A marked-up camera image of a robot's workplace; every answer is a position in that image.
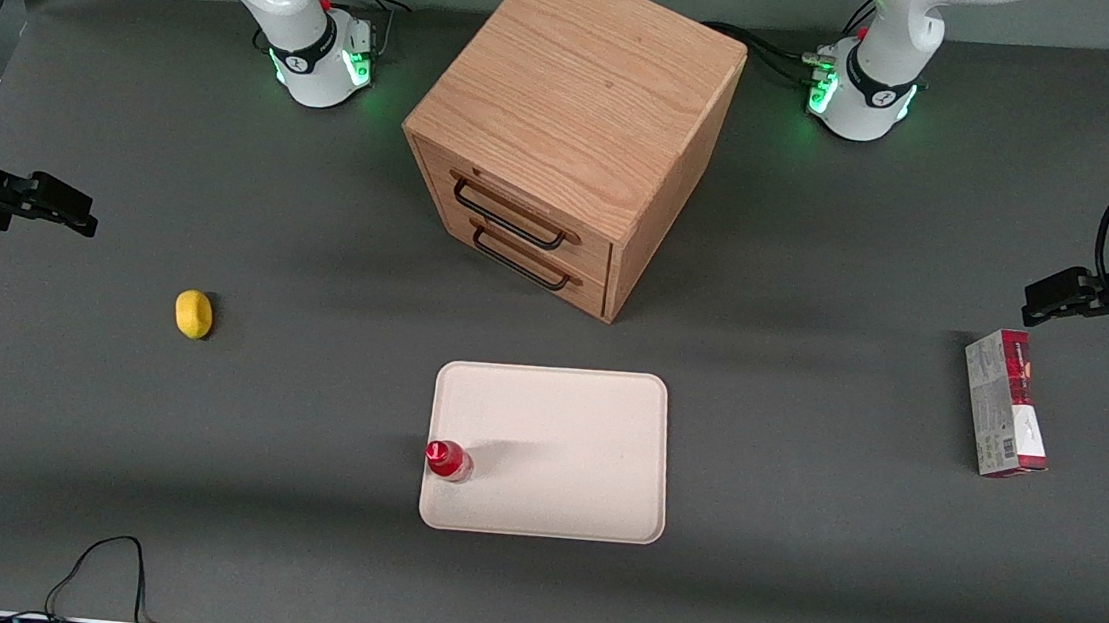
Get yellow lemon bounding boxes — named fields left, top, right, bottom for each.
left=173, top=289, right=216, bottom=342

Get red coke bottle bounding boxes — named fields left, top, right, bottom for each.
left=422, top=438, right=478, bottom=487

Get wooden drawer front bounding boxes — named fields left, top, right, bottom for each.
left=406, top=142, right=623, bottom=283
left=437, top=210, right=615, bottom=319

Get red plaid cookie box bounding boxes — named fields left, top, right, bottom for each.
left=954, top=326, right=1060, bottom=483

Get black left arm base cables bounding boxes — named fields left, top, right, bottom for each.
left=698, top=20, right=839, bottom=88

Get oak wooden drawer cabinet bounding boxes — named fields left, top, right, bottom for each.
left=387, top=0, right=753, bottom=334

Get dark grey table mat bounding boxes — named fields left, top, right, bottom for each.
left=0, top=0, right=1109, bottom=623

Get thin black looped cable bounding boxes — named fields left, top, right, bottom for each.
left=43, top=530, right=194, bottom=623

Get black metal drawer handle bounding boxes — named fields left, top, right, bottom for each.
left=468, top=226, right=576, bottom=294
left=447, top=176, right=572, bottom=253

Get cream rectangular tray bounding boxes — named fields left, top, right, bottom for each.
left=416, top=354, right=679, bottom=550

